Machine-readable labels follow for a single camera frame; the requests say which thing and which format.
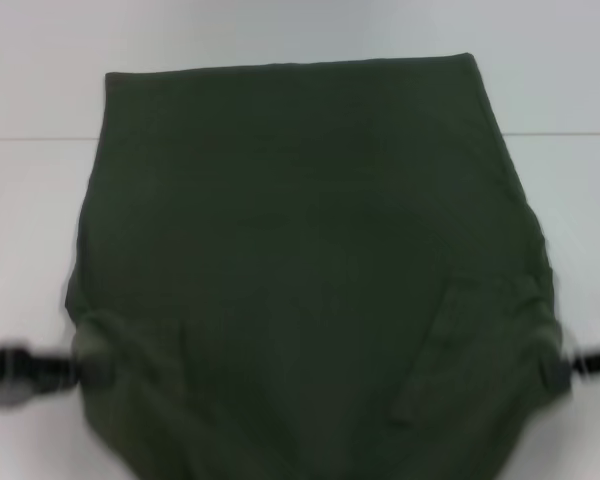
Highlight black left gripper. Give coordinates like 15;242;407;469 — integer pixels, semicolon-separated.
0;339;115;409

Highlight dark green t-shirt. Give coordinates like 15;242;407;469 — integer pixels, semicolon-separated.
62;51;565;480

